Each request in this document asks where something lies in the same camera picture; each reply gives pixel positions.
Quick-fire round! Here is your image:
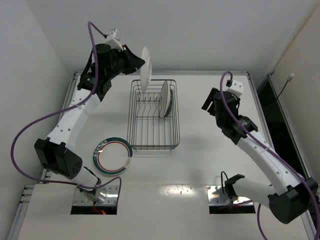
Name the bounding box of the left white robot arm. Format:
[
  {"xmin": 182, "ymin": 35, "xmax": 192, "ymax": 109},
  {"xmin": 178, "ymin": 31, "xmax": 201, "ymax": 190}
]
[{"xmin": 34, "ymin": 43, "xmax": 152, "ymax": 195}]

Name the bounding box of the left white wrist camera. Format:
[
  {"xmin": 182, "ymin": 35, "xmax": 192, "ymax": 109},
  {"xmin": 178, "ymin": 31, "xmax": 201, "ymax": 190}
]
[{"xmin": 104, "ymin": 28, "xmax": 123, "ymax": 51}]

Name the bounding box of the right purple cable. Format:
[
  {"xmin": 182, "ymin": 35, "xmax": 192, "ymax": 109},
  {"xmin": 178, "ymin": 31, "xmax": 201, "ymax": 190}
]
[{"xmin": 219, "ymin": 70, "xmax": 320, "ymax": 240}]

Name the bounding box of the green red rimmed plate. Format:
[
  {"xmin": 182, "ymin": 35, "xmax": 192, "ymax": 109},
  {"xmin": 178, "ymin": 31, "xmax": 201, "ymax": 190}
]
[
  {"xmin": 140, "ymin": 47, "xmax": 152, "ymax": 92},
  {"xmin": 92, "ymin": 137, "xmax": 133, "ymax": 176}
]

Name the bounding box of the metal base plate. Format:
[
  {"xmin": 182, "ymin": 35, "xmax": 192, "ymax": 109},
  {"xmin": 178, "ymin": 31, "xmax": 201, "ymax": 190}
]
[
  {"xmin": 206, "ymin": 185, "xmax": 254, "ymax": 207},
  {"xmin": 72, "ymin": 185, "xmax": 119, "ymax": 207}
]

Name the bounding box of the white grey rimmed plate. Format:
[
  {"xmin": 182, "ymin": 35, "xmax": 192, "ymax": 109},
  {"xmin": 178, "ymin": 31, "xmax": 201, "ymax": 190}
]
[{"xmin": 159, "ymin": 81, "xmax": 170, "ymax": 118}]

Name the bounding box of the black wall cable with plug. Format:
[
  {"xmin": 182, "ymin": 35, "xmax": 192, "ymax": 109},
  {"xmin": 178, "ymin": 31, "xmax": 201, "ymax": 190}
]
[{"xmin": 264, "ymin": 72, "xmax": 295, "ymax": 118}]

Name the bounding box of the purple cable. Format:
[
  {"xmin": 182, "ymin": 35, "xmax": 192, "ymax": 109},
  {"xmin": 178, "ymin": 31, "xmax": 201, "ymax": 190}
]
[
  {"xmin": 219, "ymin": 70, "xmax": 320, "ymax": 240},
  {"xmin": 10, "ymin": 21, "xmax": 123, "ymax": 193}
]

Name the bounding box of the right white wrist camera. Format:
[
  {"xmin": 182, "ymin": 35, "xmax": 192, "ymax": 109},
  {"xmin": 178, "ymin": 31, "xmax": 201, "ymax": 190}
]
[{"xmin": 226, "ymin": 79, "xmax": 244, "ymax": 98}]

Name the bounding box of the metal wire dish rack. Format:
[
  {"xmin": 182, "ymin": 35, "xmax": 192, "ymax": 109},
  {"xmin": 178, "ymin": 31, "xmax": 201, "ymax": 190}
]
[{"xmin": 126, "ymin": 79, "xmax": 180, "ymax": 152}]

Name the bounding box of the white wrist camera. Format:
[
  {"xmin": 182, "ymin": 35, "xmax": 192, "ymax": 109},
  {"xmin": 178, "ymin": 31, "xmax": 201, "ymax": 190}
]
[
  {"xmin": 104, "ymin": 28, "xmax": 123, "ymax": 51},
  {"xmin": 226, "ymin": 79, "xmax": 244, "ymax": 98}
]

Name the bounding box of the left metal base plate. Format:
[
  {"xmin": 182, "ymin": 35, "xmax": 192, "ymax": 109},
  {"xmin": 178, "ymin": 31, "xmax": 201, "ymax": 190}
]
[{"xmin": 72, "ymin": 185, "xmax": 119, "ymax": 207}]

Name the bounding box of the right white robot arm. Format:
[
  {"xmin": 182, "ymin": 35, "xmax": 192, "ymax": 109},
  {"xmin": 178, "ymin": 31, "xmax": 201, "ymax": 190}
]
[{"xmin": 202, "ymin": 87, "xmax": 318, "ymax": 224}]

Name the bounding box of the small blue patterned plate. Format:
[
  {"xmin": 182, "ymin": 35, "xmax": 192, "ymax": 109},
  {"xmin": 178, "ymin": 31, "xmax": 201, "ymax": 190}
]
[{"xmin": 164, "ymin": 89, "xmax": 174, "ymax": 117}]

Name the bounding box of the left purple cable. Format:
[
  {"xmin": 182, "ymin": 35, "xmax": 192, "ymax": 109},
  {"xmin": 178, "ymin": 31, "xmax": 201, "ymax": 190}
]
[{"xmin": 10, "ymin": 21, "xmax": 123, "ymax": 193}]

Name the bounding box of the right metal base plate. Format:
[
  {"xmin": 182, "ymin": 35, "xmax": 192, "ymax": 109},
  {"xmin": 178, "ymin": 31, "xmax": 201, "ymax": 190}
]
[{"xmin": 206, "ymin": 185, "xmax": 254, "ymax": 207}]

